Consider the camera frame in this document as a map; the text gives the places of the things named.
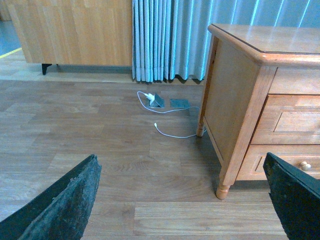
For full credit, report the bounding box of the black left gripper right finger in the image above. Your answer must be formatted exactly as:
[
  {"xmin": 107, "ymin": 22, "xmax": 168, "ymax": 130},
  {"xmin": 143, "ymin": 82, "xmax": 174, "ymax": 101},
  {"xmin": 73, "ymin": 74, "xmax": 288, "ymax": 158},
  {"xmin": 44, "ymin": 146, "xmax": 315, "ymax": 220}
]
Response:
[{"xmin": 263, "ymin": 157, "xmax": 320, "ymax": 240}]

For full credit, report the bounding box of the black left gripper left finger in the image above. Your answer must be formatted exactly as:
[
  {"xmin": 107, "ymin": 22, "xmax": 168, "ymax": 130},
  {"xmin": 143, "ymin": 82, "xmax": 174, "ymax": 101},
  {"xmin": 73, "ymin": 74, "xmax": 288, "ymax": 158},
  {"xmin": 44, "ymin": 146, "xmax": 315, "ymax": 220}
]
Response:
[{"xmin": 0, "ymin": 154, "xmax": 102, "ymax": 240}]

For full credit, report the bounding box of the lower drawer wooden knob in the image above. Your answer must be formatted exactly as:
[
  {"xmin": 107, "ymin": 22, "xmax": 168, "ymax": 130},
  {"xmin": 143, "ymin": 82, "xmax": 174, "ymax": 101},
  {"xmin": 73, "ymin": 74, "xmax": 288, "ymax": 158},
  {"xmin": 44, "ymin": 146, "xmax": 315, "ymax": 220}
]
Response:
[{"xmin": 299, "ymin": 161, "xmax": 312, "ymax": 171}]

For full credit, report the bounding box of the wooden nightstand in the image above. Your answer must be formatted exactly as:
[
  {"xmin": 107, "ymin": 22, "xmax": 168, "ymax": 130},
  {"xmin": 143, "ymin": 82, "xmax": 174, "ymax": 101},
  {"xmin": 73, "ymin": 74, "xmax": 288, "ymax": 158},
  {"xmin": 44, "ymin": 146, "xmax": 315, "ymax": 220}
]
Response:
[{"xmin": 196, "ymin": 23, "xmax": 320, "ymax": 200}]

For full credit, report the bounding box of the white charger plug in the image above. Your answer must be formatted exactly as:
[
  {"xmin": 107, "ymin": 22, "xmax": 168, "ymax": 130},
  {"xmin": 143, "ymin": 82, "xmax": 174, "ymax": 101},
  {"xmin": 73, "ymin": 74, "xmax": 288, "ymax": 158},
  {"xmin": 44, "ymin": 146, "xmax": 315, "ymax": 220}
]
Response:
[{"xmin": 144, "ymin": 93, "xmax": 155, "ymax": 101}]

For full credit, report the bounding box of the open metal floor socket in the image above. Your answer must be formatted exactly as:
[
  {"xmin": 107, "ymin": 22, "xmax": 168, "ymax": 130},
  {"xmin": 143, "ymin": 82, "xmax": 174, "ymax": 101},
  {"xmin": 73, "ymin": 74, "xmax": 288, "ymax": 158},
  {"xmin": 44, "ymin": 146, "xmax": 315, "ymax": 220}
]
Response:
[{"xmin": 149, "ymin": 93, "xmax": 165, "ymax": 108}]

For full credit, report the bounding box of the black cabinet leg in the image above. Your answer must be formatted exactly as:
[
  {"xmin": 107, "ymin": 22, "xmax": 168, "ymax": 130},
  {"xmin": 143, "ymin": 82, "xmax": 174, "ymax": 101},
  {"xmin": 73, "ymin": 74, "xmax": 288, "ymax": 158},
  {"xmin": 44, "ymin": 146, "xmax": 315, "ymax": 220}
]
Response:
[{"xmin": 41, "ymin": 63, "xmax": 52, "ymax": 75}]

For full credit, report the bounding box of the light wooden cabinet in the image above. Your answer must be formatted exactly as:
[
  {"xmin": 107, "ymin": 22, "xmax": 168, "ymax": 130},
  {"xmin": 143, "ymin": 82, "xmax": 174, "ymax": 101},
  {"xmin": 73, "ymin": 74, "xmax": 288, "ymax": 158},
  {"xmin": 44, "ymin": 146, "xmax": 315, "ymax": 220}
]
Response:
[{"xmin": 6, "ymin": 0, "xmax": 133, "ymax": 67}]

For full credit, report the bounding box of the grey pleated curtain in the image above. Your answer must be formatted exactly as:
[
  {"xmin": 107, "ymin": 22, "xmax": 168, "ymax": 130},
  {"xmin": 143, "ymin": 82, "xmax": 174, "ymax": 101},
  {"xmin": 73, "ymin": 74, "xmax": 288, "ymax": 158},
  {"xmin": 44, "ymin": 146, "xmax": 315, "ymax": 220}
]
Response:
[{"xmin": 132, "ymin": 0, "xmax": 320, "ymax": 83}]

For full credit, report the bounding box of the white charging cable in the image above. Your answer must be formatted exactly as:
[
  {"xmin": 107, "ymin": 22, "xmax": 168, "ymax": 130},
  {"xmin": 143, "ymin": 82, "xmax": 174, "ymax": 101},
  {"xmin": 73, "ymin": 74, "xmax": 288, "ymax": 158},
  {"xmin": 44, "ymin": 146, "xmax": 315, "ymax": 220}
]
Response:
[{"xmin": 136, "ymin": 90, "xmax": 201, "ymax": 139}]

